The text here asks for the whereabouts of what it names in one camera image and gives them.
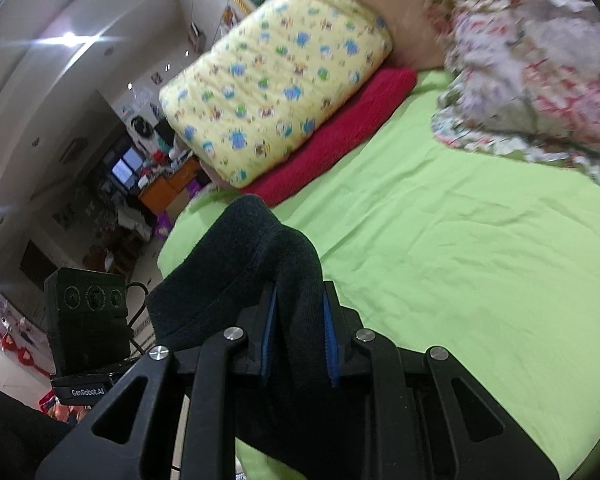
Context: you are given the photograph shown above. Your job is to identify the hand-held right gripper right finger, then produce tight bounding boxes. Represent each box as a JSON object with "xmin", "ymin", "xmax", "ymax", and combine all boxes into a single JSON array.
[{"xmin": 321, "ymin": 280, "xmax": 561, "ymax": 480}]

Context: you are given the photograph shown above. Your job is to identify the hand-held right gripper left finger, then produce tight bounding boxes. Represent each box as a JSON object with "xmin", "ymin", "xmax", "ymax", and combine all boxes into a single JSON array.
[{"xmin": 35, "ymin": 280, "xmax": 281, "ymax": 480}]

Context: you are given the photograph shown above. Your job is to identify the black pants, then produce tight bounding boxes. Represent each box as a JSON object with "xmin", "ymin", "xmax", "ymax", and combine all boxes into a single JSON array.
[{"xmin": 145, "ymin": 194, "xmax": 368, "ymax": 480}]

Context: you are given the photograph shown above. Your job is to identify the red hanging decorations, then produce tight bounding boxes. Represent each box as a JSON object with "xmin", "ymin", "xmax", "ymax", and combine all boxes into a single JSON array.
[{"xmin": 0, "ymin": 300, "xmax": 51, "ymax": 376}]

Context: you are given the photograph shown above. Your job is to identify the person's dark clothing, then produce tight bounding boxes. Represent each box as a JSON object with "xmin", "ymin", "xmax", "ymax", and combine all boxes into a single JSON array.
[{"xmin": 0, "ymin": 380, "xmax": 76, "ymax": 480}]

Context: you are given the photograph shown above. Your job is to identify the green bed sheet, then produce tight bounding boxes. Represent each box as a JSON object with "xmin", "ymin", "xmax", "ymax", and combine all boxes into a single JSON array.
[{"xmin": 157, "ymin": 67, "xmax": 600, "ymax": 480}]

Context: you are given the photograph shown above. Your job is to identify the orange cabinet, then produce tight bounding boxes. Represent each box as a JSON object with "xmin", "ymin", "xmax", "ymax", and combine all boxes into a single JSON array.
[{"xmin": 139, "ymin": 157, "xmax": 201, "ymax": 213}]

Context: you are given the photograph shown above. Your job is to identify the computer monitor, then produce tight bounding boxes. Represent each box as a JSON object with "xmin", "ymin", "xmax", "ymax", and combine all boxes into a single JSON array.
[{"xmin": 111, "ymin": 147, "xmax": 143, "ymax": 186}]

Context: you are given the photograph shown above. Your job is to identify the red blanket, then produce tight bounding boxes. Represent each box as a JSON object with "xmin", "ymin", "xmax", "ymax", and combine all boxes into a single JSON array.
[{"xmin": 240, "ymin": 65, "xmax": 418, "ymax": 207}]

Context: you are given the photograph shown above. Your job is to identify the yellow cartoon print pillow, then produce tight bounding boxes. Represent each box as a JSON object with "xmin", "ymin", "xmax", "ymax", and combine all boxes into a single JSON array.
[{"xmin": 159, "ymin": 0, "xmax": 393, "ymax": 190}]

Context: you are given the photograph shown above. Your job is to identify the floral ruffled pillow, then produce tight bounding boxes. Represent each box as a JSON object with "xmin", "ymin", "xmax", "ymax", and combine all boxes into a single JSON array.
[{"xmin": 424, "ymin": 0, "xmax": 600, "ymax": 191}]

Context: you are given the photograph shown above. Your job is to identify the pink heart print blanket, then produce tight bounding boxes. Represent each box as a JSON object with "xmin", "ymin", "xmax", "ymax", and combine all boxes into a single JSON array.
[{"xmin": 315, "ymin": 0, "xmax": 600, "ymax": 71}]

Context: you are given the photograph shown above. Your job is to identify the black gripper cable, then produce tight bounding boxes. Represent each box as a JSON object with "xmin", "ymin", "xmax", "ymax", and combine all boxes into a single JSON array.
[{"xmin": 125, "ymin": 282, "xmax": 153, "ymax": 356}]

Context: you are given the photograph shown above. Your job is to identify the dark wall panel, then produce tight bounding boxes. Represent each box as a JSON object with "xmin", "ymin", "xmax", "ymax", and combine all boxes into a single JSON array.
[{"xmin": 20, "ymin": 240, "xmax": 61, "ymax": 286}]

